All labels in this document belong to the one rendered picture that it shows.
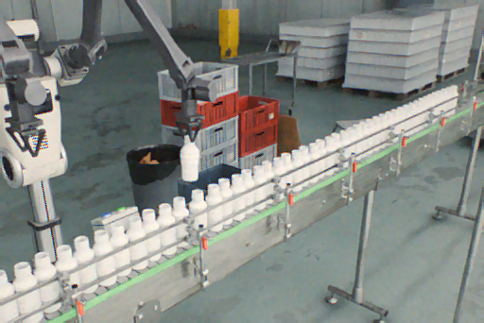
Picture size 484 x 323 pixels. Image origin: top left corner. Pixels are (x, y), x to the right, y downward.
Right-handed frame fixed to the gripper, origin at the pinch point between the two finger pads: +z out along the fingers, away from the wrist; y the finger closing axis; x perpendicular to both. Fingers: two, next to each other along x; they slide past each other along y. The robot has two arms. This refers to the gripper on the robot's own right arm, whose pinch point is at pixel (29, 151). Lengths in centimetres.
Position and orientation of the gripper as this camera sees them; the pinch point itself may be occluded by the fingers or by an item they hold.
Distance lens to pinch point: 142.0
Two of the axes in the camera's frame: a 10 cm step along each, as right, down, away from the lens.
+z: 0.3, 9.1, 4.1
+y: 6.9, 2.8, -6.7
